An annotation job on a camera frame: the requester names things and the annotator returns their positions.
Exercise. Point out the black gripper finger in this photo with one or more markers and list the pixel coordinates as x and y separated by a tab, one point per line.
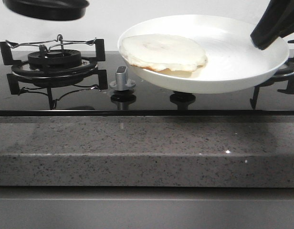
277	21
255	34

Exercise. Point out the white plate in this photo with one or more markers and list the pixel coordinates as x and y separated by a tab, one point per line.
233	62

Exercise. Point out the fried egg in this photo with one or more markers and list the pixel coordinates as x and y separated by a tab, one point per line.
162	51

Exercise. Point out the black frying pan mint handle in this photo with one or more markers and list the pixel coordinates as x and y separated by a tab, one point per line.
51	10

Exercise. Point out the right burner with pan support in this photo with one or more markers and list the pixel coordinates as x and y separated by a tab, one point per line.
286	73

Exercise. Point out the burner with pan support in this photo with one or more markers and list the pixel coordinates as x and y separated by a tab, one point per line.
55	65
286	73

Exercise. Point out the black glass cooktop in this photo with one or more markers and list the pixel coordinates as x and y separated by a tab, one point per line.
144	99

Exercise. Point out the left silver stove knob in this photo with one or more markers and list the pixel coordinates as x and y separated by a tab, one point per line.
122	82

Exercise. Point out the left burner with pan support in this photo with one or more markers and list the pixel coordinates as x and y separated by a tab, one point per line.
55	65

